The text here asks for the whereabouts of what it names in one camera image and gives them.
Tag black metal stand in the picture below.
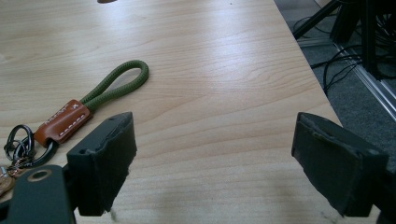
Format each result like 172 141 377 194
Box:
292 0 396 81

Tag aluminium floor rail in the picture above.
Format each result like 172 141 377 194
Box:
334 43 396 122

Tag black floor cables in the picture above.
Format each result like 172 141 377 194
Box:
310 45 373 95

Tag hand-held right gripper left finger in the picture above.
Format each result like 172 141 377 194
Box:
66 111 138 217

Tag green cord keychain with keys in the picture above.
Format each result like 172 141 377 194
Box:
0 59 149 224

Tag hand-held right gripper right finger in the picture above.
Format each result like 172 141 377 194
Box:
290 111 390 217

